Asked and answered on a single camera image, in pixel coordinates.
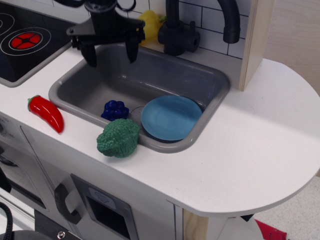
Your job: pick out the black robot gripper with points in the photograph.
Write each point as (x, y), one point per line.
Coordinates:
(105, 26)

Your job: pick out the blue toy blueberries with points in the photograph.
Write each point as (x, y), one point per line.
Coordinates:
(114, 110)

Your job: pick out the grey toy sink basin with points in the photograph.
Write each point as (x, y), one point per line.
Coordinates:
(84, 90)

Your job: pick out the blue plastic plate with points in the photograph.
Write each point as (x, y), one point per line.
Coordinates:
(170, 117)

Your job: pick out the yellow toy bell pepper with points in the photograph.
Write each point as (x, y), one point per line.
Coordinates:
(153, 23)

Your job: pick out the black toy faucet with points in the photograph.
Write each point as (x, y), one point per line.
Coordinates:
(176, 39)

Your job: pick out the black toy stovetop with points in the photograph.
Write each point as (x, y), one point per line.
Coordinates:
(28, 42)

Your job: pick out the red toy chili pepper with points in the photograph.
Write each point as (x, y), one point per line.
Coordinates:
(47, 111)

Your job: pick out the green toy broccoli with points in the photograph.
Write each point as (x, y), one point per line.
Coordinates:
(119, 138)

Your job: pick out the grey dishwasher door panel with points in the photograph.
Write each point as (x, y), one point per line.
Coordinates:
(107, 210)

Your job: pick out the red cloth on floor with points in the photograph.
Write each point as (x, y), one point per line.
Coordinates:
(270, 232)

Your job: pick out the black oven door handle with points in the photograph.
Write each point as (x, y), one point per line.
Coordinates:
(60, 195)

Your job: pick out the wooden upright post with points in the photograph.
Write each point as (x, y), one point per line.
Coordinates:
(258, 26)

